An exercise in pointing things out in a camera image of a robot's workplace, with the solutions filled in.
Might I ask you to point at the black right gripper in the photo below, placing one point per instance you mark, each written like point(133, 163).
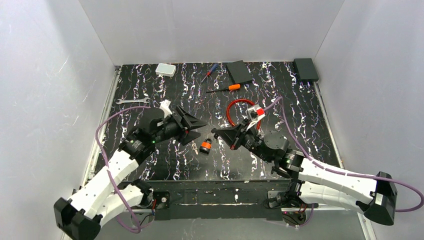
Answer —
point(239, 136)

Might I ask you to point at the silver key pair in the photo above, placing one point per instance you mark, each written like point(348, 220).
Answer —
point(194, 148)

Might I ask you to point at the white plastic box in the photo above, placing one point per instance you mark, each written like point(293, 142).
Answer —
point(164, 69)

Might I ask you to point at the orange black padlock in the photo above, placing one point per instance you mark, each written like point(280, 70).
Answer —
point(206, 146)

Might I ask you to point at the orange handled screwdriver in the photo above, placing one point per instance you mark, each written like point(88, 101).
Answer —
point(228, 88)

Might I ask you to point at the black electronics box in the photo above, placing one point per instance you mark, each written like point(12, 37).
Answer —
point(305, 70)

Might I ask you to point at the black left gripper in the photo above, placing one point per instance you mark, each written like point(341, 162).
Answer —
point(182, 124)

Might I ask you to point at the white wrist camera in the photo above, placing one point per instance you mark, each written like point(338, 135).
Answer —
point(255, 114)
point(165, 107)

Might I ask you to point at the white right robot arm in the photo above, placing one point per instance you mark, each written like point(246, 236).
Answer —
point(315, 182)

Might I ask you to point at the blue red screwdriver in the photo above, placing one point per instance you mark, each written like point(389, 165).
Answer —
point(210, 71)

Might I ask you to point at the silver open-end wrench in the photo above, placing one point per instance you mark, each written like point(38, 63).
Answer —
point(127, 101)

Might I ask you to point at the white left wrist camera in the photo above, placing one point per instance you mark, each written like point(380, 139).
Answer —
point(165, 107)

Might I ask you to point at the black flat plate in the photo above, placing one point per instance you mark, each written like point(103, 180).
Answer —
point(239, 72)

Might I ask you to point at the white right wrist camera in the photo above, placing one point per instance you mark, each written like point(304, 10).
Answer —
point(255, 114)

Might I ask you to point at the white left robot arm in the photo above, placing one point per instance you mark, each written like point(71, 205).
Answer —
point(84, 213)

